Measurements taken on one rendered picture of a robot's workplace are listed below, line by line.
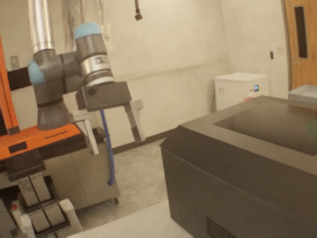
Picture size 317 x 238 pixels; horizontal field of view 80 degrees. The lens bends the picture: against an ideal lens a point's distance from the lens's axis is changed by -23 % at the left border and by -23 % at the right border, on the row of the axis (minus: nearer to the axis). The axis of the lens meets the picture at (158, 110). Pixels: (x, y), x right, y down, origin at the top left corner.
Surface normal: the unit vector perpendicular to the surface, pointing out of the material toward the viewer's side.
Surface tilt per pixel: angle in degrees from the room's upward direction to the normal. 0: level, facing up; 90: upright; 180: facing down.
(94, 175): 90
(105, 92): 67
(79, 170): 90
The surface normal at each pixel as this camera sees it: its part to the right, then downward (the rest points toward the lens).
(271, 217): -0.85, 0.25
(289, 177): -0.79, -0.30
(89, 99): 0.63, -0.30
